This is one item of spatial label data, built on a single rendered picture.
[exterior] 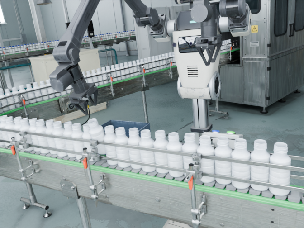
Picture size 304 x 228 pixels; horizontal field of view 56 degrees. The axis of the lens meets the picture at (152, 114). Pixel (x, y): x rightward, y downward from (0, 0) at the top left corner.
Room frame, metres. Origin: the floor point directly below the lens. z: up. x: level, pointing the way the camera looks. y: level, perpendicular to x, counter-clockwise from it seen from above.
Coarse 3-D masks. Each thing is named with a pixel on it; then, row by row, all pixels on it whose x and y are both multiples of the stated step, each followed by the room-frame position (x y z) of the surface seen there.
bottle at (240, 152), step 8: (240, 144) 0.82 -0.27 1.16; (232, 152) 0.84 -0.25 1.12; (240, 152) 0.82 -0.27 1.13; (248, 152) 0.82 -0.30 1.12; (248, 160) 0.81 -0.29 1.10; (232, 168) 0.83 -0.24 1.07; (240, 168) 0.81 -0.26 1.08; (248, 168) 0.81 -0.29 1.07; (232, 176) 0.83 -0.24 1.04; (240, 176) 0.81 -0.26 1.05; (248, 176) 0.81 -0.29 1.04; (232, 184) 0.83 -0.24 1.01; (240, 184) 0.81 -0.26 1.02; (248, 184) 0.81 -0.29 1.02
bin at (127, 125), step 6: (114, 120) 1.84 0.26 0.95; (120, 120) 1.82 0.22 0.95; (102, 126) 1.77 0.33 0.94; (114, 126) 1.84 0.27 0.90; (120, 126) 1.82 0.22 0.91; (126, 126) 1.79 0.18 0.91; (132, 126) 1.77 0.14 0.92; (138, 126) 1.74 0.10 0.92; (144, 126) 1.65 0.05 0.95; (126, 132) 1.80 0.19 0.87; (138, 132) 1.58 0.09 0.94; (96, 204) 1.26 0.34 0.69
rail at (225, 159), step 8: (0, 128) 1.42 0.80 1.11; (48, 136) 1.24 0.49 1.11; (56, 136) 1.21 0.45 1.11; (104, 144) 1.08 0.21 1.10; (112, 144) 1.06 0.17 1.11; (120, 144) 1.03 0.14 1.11; (72, 152) 1.17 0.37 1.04; (80, 152) 1.15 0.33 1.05; (168, 152) 0.93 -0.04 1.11; (176, 152) 0.91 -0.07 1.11; (184, 152) 0.90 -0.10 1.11; (112, 160) 1.06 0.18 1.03; (120, 160) 1.04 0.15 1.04; (128, 160) 1.02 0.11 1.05; (224, 160) 0.83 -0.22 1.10; (232, 160) 0.81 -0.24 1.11; (240, 160) 0.80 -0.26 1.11; (160, 168) 0.95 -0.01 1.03; (168, 168) 0.93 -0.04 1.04; (176, 168) 0.92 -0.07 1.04; (280, 168) 0.74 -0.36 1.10; (288, 168) 0.73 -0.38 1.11; (296, 168) 0.72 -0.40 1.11; (208, 176) 0.86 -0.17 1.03; (216, 176) 0.84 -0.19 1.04; (224, 176) 0.83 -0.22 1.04; (296, 176) 0.78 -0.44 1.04; (256, 184) 0.78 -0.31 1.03; (264, 184) 0.76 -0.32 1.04; (272, 184) 0.75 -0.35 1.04
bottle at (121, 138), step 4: (116, 128) 1.08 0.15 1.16; (120, 128) 1.09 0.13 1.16; (116, 132) 1.06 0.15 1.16; (120, 132) 1.05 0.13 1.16; (124, 132) 1.07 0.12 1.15; (116, 136) 1.07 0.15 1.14; (120, 136) 1.05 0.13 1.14; (124, 136) 1.06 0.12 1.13; (116, 140) 1.05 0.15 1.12; (120, 140) 1.05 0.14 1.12; (124, 140) 1.05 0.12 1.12; (116, 148) 1.05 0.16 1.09; (120, 148) 1.04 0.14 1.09; (124, 148) 1.04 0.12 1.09; (116, 152) 1.06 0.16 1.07; (120, 152) 1.04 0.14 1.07; (124, 152) 1.04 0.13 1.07; (128, 152) 1.05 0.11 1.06; (120, 156) 1.04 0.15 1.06; (124, 156) 1.04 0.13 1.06; (128, 156) 1.05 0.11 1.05; (120, 164) 1.05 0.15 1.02; (124, 164) 1.04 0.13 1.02; (128, 164) 1.05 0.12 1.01
